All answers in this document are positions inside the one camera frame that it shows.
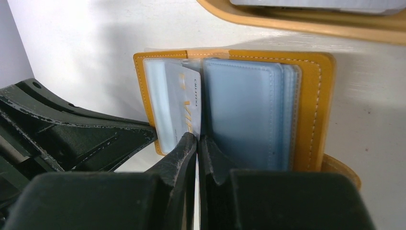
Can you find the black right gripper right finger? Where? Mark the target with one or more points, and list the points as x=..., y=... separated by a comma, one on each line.
x=232, y=198

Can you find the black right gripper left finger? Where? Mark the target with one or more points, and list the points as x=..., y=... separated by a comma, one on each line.
x=161, y=198

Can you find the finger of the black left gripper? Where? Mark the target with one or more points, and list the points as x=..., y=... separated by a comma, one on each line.
x=40, y=133

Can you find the yellow leather card holder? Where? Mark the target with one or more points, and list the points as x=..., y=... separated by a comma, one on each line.
x=263, y=109

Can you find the silver credit card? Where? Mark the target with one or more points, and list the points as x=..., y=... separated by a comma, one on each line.
x=184, y=89

